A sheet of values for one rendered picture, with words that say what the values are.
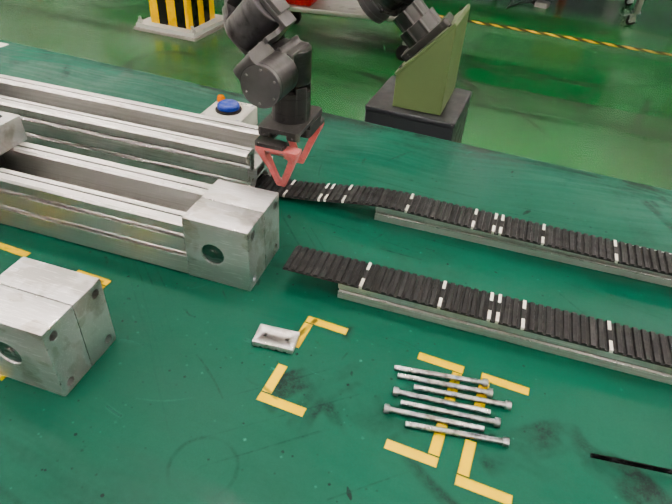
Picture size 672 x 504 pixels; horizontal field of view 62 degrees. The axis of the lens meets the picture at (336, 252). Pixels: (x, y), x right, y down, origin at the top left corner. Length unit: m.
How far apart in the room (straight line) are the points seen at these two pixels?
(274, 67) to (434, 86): 0.54
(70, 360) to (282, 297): 0.26
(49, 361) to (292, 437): 0.25
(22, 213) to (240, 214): 0.33
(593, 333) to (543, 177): 0.42
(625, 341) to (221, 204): 0.52
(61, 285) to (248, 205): 0.24
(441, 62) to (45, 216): 0.78
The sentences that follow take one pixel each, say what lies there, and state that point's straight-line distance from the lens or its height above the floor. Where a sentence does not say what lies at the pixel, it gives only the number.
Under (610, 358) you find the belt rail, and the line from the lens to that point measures 0.75.
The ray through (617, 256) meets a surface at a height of 0.81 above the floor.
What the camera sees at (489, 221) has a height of 0.81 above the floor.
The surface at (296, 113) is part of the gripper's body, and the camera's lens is 0.83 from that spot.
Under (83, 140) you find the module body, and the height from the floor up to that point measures 0.83.
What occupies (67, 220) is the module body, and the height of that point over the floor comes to 0.82.
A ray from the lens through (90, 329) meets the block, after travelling 0.67.
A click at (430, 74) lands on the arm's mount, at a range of 1.22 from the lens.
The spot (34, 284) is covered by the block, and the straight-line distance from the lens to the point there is 0.67.
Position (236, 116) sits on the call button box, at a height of 0.84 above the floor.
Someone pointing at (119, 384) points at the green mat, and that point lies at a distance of 0.67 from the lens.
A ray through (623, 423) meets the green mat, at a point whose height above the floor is 0.78.
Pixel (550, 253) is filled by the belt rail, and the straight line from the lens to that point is 0.88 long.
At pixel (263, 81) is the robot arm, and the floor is 1.01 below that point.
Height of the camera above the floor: 1.29
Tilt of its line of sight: 39 degrees down
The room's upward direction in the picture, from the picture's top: 4 degrees clockwise
